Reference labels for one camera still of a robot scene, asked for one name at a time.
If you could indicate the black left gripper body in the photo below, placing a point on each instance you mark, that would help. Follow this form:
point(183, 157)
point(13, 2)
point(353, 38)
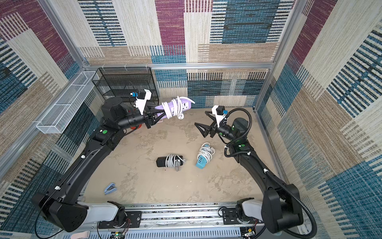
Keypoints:
point(147, 120)

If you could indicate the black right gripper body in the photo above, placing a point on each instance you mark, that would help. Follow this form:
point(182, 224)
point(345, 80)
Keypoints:
point(213, 129)

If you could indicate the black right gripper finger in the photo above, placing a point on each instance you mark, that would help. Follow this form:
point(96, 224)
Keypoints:
point(211, 116)
point(203, 128)

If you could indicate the purple power strip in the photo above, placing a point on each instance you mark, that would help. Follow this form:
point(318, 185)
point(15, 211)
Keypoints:
point(176, 107)

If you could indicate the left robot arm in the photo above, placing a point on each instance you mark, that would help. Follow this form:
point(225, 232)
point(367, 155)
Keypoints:
point(59, 204)

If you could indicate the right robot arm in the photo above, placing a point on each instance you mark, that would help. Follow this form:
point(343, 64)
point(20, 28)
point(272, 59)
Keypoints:
point(281, 209)

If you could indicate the teal power strip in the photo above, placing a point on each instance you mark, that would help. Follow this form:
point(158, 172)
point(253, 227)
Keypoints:
point(205, 155)

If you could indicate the black power strip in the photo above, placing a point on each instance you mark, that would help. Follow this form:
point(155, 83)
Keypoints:
point(170, 161)

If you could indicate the red metal pencil cup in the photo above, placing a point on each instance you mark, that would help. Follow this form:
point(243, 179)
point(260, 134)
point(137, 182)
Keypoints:
point(136, 127)

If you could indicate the blue stapler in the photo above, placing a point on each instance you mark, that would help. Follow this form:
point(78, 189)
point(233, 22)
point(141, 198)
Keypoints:
point(110, 189)

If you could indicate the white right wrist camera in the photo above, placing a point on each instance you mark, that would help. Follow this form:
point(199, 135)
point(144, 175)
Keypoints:
point(220, 114)

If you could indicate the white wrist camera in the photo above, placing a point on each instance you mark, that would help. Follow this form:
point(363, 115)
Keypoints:
point(141, 99)
point(220, 114)

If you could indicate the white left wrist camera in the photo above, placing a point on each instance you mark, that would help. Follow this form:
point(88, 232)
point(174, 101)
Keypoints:
point(141, 99)

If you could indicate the black wire mesh shelf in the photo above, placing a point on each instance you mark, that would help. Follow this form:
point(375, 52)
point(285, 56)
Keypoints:
point(123, 81)

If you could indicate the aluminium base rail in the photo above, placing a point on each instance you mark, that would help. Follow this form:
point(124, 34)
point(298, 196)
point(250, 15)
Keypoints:
point(181, 221)

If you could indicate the white wire mesh basket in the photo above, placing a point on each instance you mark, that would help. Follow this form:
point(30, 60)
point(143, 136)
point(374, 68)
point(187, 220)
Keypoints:
point(64, 109)

